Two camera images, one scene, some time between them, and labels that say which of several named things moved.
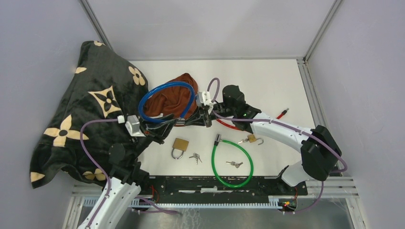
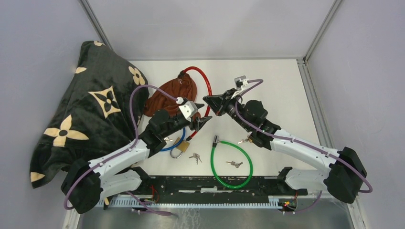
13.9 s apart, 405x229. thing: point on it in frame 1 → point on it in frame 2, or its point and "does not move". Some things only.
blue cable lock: x=185 y=114 → x=183 y=139
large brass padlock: x=181 y=144 does not move
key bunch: x=233 y=163 does not move
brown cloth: x=174 y=100 does not move
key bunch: x=197 y=156 does not move
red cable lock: x=234 y=128 → x=181 y=74
